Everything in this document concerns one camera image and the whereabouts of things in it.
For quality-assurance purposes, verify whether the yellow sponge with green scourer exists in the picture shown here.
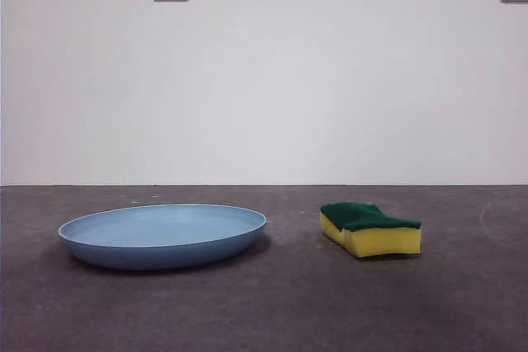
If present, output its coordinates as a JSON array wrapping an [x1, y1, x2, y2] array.
[[319, 202, 423, 260]]

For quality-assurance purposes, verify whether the light blue round plate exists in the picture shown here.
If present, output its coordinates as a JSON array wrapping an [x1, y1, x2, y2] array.
[[57, 203, 268, 271]]

